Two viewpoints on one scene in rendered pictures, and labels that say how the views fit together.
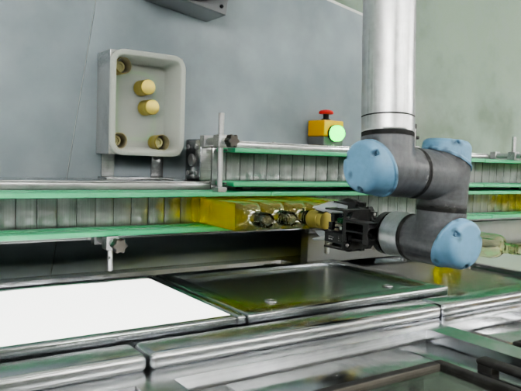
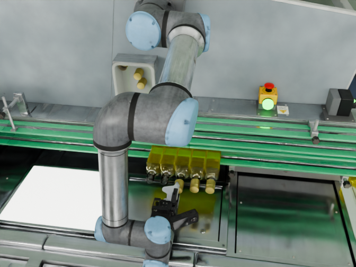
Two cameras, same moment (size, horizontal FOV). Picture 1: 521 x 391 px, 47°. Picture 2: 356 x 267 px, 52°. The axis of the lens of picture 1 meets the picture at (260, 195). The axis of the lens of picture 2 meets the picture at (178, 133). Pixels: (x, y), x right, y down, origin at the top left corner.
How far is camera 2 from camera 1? 127 cm
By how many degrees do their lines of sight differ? 52
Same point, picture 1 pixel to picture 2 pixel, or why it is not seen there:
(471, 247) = not seen: outside the picture
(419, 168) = (119, 240)
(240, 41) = not seen: hidden behind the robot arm
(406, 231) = not seen: hidden behind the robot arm
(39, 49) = (89, 53)
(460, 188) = (152, 250)
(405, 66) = (108, 203)
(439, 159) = (137, 238)
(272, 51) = (232, 44)
